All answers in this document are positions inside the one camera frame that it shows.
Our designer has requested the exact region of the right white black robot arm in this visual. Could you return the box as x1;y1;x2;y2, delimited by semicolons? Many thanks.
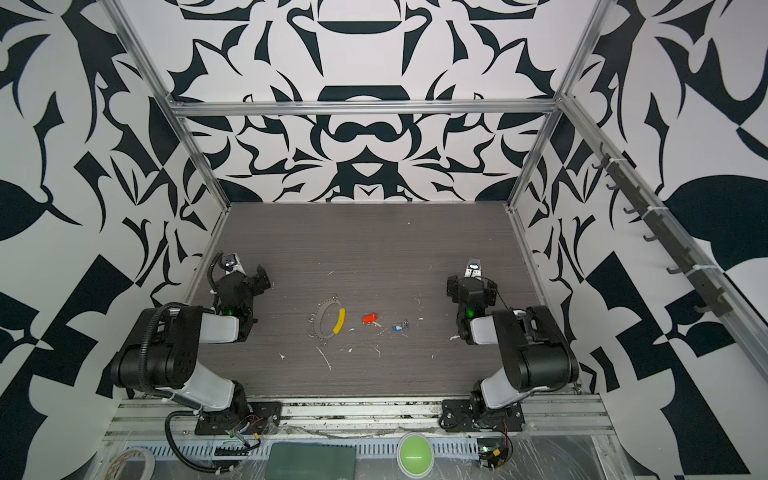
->
439;275;579;432

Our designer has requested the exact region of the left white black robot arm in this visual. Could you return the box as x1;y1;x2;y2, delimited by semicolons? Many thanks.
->
109;265;271;435

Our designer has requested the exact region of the small circuit board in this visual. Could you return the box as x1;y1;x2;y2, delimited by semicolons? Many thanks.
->
478;436;513;470

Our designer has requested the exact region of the green round button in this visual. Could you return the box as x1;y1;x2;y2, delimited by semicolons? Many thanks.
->
396;433;434;479

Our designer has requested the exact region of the dark green pad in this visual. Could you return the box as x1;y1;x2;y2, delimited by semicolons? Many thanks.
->
264;442;357;480

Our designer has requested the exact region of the white tape roll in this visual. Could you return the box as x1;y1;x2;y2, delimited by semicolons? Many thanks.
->
103;447;156;480

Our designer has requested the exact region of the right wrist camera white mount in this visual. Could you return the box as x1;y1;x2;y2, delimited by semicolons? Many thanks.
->
464;258;482;278

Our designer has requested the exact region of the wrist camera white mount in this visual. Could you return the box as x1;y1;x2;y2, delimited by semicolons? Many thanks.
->
218;253;243;274
464;258;482;278

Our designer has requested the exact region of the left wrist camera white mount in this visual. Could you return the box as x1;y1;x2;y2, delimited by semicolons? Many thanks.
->
218;253;243;274

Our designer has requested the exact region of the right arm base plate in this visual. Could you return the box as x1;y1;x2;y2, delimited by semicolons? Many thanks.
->
438;399;525;433

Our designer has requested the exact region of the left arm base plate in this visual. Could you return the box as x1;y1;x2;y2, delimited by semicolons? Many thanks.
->
194;401;283;436

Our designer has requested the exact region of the white slotted cable duct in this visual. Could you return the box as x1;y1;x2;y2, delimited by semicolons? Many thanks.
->
128;437;481;462

